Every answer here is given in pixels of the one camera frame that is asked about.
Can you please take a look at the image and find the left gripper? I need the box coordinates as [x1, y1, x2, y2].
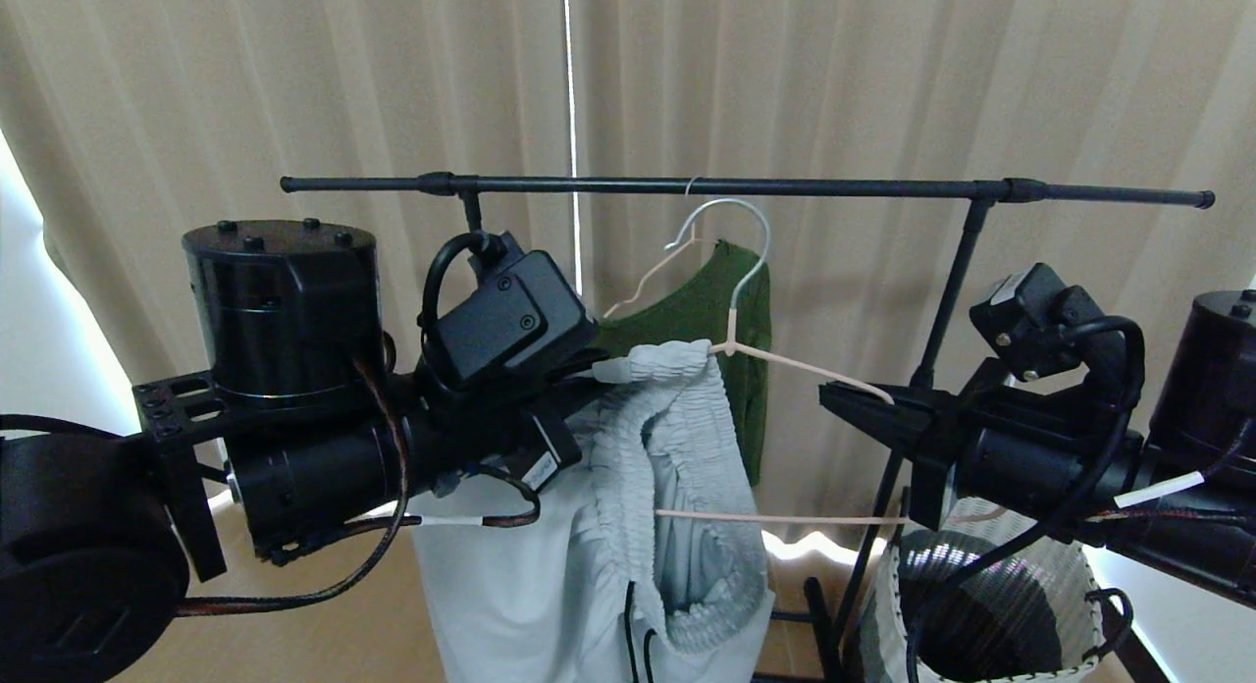
[224, 364, 590, 566]

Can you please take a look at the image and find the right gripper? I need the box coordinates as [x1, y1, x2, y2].
[908, 369, 1144, 545]

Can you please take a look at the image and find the white laundry basket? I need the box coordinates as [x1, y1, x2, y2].
[863, 497, 1134, 683]

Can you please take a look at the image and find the pale grey garment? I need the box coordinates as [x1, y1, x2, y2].
[410, 338, 776, 683]

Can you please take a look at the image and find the black clothes rack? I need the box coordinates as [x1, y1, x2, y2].
[280, 171, 1216, 683]

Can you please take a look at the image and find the pink clothes hanger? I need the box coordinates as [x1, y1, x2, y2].
[653, 198, 1007, 527]
[602, 177, 722, 321]

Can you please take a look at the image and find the green printed t-shirt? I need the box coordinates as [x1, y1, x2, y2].
[589, 238, 773, 488]

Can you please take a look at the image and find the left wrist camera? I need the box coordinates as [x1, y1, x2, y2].
[417, 230, 600, 390]

